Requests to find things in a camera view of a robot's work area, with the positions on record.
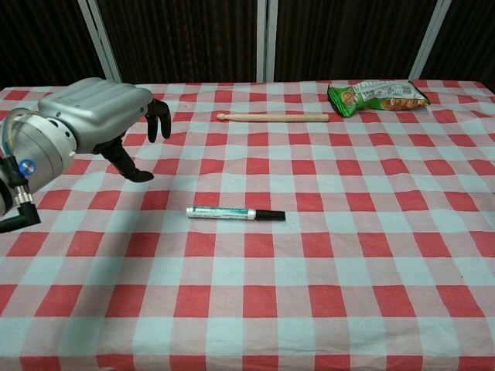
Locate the dark corrugated partition panel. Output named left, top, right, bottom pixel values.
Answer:
left=273, top=0, right=442, bottom=83
left=96, top=0, right=259, bottom=84
left=0, top=0, right=106, bottom=89
left=419, top=0, right=495, bottom=84

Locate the red white checkered tablecloth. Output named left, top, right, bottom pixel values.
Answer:
left=0, top=79, right=495, bottom=371

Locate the grey aluminium partition post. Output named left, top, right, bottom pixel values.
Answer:
left=76, top=0, right=125, bottom=84
left=256, top=0, right=277, bottom=83
left=408, top=0, right=454, bottom=81

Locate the wooden drumstick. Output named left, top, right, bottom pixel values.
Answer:
left=216, top=112, right=330, bottom=123

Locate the green-handled pen tool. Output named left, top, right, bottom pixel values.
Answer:
left=186, top=206, right=257, bottom=221

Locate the black marker cap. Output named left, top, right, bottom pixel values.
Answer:
left=253, top=209, right=287, bottom=223

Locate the green snack bag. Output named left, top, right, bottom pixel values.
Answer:
left=326, top=80, right=432, bottom=118

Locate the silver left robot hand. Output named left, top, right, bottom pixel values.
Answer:
left=37, top=77, right=172, bottom=183

